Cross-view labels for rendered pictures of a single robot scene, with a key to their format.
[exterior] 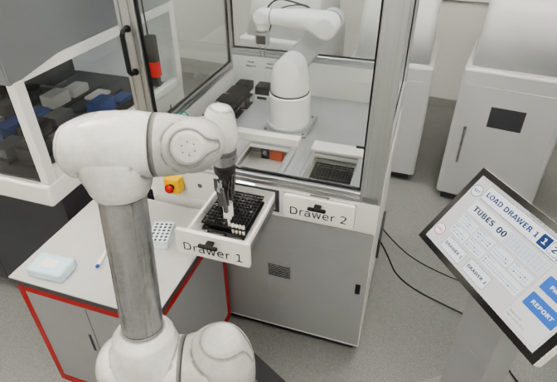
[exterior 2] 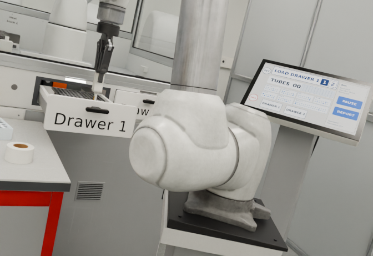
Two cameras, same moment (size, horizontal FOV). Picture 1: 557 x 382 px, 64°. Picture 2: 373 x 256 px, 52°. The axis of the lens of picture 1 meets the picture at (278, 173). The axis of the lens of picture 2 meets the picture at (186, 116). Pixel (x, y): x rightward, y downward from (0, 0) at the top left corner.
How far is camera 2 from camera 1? 1.28 m
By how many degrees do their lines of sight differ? 50
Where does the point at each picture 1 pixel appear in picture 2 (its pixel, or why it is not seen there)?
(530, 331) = (347, 125)
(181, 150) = not seen: outside the picture
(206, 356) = (256, 115)
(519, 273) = (321, 101)
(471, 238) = (279, 95)
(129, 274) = not seen: outside the picture
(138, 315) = (219, 54)
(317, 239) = not seen: hidden behind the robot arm
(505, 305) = (323, 120)
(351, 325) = (151, 241)
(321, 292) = (129, 209)
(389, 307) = not seen: hidden behind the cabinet
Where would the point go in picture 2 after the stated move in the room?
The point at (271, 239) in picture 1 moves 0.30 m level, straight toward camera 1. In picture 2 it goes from (89, 150) to (134, 177)
